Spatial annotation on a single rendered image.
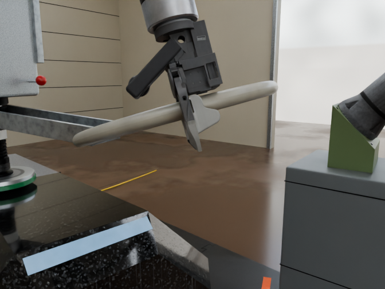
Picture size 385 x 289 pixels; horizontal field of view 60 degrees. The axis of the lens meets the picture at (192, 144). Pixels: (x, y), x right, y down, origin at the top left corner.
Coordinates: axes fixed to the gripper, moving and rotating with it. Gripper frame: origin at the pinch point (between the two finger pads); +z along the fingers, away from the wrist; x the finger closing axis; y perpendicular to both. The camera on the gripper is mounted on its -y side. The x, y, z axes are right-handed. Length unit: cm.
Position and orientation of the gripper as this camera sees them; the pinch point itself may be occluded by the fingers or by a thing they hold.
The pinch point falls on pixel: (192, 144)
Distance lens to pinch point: 58.4
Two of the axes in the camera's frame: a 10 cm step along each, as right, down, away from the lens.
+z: 2.6, 9.6, 0.8
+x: -0.9, -0.6, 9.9
